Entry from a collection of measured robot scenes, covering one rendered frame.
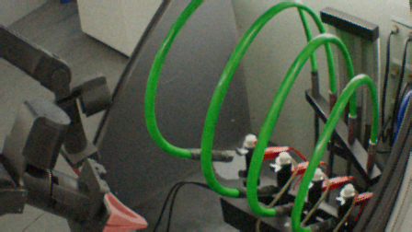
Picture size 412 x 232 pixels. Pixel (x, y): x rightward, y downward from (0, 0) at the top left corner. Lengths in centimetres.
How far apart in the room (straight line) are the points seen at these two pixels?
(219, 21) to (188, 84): 17
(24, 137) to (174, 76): 71
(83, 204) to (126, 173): 62
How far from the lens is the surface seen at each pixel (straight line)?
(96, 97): 83
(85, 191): 51
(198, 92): 116
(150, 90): 66
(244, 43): 63
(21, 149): 45
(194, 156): 75
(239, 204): 91
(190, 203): 115
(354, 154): 81
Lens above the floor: 161
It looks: 33 degrees down
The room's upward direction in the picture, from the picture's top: 10 degrees counter-clockwise
